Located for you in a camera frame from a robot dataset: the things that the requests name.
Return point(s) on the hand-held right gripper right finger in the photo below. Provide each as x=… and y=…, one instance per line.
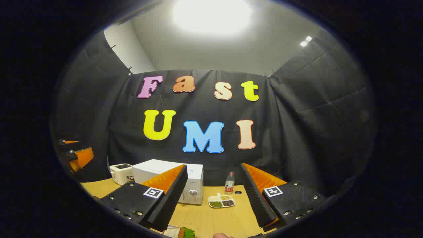
x=254, y=198

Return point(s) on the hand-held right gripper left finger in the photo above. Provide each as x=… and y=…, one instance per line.
x=172, y=198

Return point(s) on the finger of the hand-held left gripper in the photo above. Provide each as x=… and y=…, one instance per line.
x=70, y=142
x=83, y=158

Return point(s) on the white microwave oven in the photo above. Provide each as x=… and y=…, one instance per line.
x=195, y=178

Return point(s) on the clear red label water bottle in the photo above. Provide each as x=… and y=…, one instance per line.
x=229, y=185

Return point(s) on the small white plate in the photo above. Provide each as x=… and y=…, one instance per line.
x=172, y=231

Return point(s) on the white divided dish of beans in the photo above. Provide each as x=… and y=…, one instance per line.
x=221, y=201

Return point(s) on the white toaster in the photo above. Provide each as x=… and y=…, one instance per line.
x=119, y=173

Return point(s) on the black backdrop cloth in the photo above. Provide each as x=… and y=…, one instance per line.
x=297, y=132

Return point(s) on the small ceiling light panel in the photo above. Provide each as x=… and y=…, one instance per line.
x=305, y=41

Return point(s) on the large ceiling light panel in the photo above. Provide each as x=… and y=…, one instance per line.
x=211, y=15

